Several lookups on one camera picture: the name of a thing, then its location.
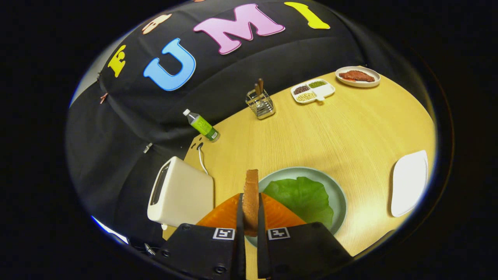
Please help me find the black backdrop cloth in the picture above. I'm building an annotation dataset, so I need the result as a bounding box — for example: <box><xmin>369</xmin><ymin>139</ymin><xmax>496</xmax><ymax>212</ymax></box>
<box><xmin>66</xmin><ymin>0</ymin><xmax>428</xmax><ymax>249</ymax></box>

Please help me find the computer monitor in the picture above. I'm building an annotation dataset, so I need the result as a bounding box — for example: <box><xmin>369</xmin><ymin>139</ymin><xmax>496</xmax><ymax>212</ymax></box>
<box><xmin>92</xmin><ymin>216</ymin><xmax>129</xmax><ymax>245</ymax></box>

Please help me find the toasted bread slice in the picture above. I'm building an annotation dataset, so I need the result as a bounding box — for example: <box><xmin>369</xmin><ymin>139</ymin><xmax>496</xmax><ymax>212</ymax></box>
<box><xmin>242</xmin><ymin>169</ymin><xmax>260</xmax><ymax>237</ymax></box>

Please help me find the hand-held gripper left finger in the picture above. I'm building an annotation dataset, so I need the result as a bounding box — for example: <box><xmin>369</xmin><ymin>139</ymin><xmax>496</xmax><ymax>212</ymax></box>
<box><xmin>154</xmin><ymin>193</ymin><xmax>246</xmax><ymax>280</ymax></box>

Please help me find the green lettuce leaf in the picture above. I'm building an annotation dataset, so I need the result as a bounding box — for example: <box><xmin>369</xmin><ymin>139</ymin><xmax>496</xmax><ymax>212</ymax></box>
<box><xmin>263</xmin><ymin>177</ymin><xmax>334</xmax><ymax>229</ymax></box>

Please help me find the round white plate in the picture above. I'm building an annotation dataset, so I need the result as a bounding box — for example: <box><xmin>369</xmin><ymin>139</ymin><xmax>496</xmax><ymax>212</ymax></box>
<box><xmin>335</xmin><ymin>66</ymin><xmax>381</xmax><ymax>88</ymax></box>

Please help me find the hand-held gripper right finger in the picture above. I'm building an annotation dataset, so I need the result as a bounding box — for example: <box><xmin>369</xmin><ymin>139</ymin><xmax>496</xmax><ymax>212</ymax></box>
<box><xmin>257</xmin><ymin>193</ymin><xmax>354</xmax><ymax>280</ymax></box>

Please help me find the brown meat piece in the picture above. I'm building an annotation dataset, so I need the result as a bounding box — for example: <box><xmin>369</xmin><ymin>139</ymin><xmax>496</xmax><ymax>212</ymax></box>
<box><xmin>338</xmin><ymin>70</ymin><xmax>375</xmax><ymax>82</ymax></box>

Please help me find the white rounded square plate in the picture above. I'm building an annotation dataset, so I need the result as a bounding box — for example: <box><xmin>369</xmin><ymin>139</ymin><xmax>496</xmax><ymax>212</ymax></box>
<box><xmin>391</xmin><ymin>150</ymin><xmax>429</xmax><ymax>217</ymax></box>

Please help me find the pale green round plate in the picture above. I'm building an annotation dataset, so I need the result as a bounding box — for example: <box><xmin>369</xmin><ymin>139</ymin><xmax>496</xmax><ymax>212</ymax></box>
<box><xmin>245</xmin><ymin>167</ymin><xmax>347</xmax><ymax>247</ymax></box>

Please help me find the white divided dish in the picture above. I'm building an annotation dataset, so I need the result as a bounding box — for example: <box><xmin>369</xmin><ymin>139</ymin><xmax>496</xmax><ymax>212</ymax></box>
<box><xmin>291</xmin><ymin>79</ymin><xmax>336</xmax><ymax>105</ymax></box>

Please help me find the white toaster power cable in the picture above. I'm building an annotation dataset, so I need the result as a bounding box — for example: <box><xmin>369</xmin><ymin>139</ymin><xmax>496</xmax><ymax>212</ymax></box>
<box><xmin>196</xmin><ymin>144</ymin><xmax>209</xmax><ymax>175</ymax></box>

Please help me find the white toaster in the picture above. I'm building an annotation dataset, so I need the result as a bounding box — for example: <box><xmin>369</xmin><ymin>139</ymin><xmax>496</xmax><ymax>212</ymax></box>
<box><xmin>147</xmin><ymin>156</ymin><xmax>214</xmax><ymax>228</ymax></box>

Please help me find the metal wire utensil holder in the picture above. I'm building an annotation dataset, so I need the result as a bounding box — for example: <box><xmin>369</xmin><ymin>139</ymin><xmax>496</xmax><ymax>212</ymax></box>
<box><xmin>245</xmin><ymin>89</ymin><xmax>276</xmax><ymax>120</ymax></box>

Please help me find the green label drink bottle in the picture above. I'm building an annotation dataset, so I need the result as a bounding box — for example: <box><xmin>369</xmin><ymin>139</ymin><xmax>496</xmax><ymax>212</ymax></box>
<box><xmin>183</xmin><ymin>109</ymin><xmax>221</xmax><ymax>143</ymax></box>

